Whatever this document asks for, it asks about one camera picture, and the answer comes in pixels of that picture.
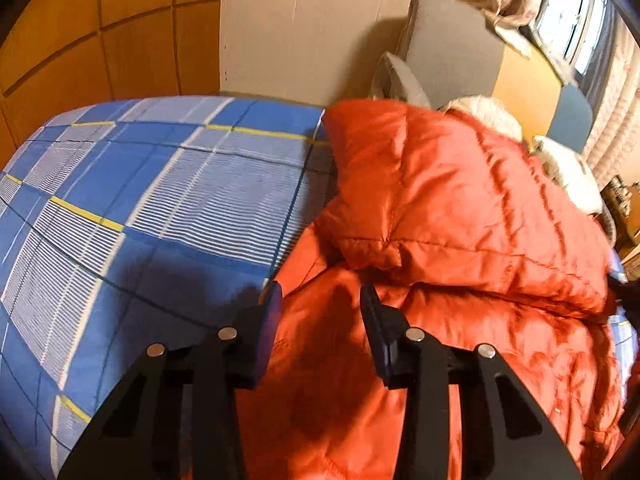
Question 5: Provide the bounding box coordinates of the wooden wardrobe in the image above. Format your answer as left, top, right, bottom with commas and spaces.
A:
0, 0, 224, 166

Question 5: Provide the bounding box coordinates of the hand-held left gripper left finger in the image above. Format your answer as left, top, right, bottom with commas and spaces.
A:
57, 281, 284, 480

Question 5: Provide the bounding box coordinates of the window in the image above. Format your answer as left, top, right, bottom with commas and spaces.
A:
534, 0, 610, 77

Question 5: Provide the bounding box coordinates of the pink striped curtain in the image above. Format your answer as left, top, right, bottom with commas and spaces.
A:
582, 22, 640, 188

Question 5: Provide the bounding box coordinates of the wooden bedside shelf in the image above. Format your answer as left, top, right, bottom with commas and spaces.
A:
600, 175, 640, 281

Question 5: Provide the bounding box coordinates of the blue plaid bed sheet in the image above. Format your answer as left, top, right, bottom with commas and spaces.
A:
0, 96, 640, 480

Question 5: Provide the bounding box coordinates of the grey yellow blue headboard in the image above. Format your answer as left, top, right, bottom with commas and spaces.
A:
397, 0, 594, 154

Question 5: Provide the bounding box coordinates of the cream quilted garment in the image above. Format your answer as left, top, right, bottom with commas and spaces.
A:
440, 95, 524, 142

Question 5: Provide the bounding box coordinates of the grey cushion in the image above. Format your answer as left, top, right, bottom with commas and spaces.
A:
370, 52, 432, 109

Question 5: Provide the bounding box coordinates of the orange puffer jacket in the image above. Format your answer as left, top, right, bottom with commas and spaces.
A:
235, 99, 627, 480

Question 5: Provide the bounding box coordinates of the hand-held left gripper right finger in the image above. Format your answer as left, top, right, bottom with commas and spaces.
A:
359, 284, 583, 480

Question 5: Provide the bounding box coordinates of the white fluffy pillow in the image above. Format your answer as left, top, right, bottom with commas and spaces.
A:
531, 135, 607, 217

